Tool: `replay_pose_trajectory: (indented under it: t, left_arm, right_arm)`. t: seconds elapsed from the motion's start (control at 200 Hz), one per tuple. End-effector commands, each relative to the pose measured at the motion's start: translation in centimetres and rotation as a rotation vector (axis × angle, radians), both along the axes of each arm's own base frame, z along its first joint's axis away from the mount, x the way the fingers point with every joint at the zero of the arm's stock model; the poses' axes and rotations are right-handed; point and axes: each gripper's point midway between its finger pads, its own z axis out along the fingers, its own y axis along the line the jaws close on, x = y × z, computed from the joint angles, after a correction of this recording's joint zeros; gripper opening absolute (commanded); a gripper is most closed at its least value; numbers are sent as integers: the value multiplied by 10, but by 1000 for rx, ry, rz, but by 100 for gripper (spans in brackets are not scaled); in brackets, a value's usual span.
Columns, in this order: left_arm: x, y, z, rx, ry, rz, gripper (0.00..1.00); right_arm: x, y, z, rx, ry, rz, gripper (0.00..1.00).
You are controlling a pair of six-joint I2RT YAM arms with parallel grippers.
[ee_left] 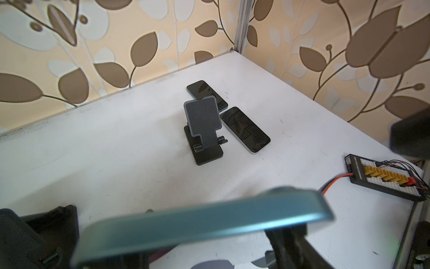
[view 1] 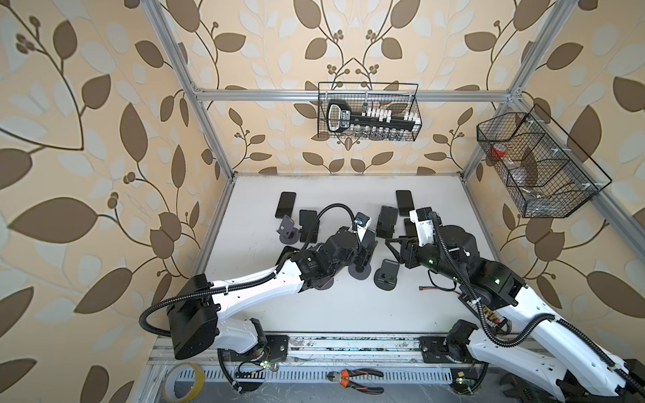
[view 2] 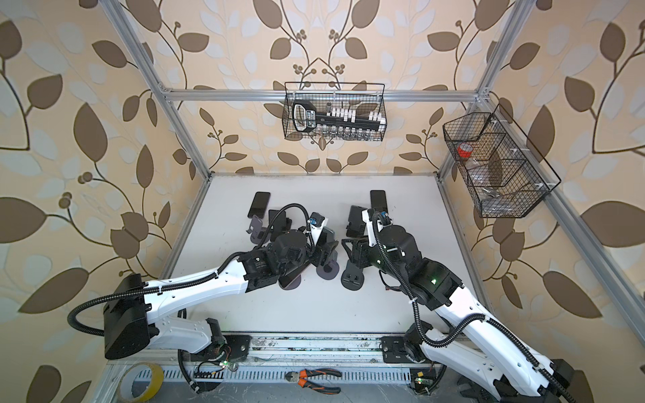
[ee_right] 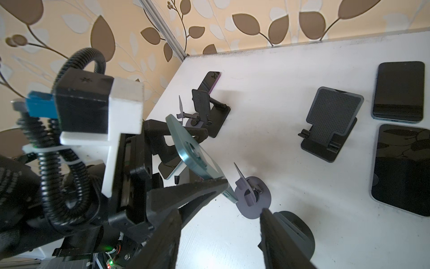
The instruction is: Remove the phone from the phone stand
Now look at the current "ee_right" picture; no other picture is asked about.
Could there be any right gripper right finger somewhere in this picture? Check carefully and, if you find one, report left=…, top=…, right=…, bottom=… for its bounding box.
left=258, top=207, right=318, bottom=269

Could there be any black rectangular stand back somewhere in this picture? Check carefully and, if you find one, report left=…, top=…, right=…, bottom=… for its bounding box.
left=298, top=86, right=364, bottom=163

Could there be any round purple stand far left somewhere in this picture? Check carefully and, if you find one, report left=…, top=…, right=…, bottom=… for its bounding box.
left=176, top=96, right=203, bottom=128

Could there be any purple edged phone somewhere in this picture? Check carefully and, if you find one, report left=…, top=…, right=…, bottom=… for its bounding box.
left=198, top=71, right=221, bottom=94

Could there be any black rectangular stand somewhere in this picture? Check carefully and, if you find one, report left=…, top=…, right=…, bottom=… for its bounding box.
left=298, top=86, right=364, bottom=163
left=191, top=89, right=231, bottom=138

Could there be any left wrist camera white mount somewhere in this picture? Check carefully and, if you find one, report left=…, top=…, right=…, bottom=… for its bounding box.
left=12, top=68, right=144, bottom=198

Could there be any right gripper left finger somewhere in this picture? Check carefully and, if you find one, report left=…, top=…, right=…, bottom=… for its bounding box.
left=126, top=209, right=182, bottom=269

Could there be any round black stand front right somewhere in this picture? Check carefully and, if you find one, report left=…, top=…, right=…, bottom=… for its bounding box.
left=258, top=211, right=316, bottom=261

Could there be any silver phone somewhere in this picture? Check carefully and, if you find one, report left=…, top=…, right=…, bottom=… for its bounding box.
left=371, top=124, right=430, bottom=217

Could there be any green phone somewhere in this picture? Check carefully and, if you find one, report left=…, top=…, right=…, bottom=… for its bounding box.
left=165, top=114, right=239, bottom=204
left=371, top=61, right=426, bottom=123

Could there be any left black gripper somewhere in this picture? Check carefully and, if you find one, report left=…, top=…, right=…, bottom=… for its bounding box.
left=107, top=119, right=230, bottom=243

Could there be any black rectangular stand left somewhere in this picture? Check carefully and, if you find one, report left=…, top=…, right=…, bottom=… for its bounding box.
left=191, top=89, right=231, bottom=138

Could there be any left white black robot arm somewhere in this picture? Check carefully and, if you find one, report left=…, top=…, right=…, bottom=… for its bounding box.
left=1, top=48, right=230, bottom=269

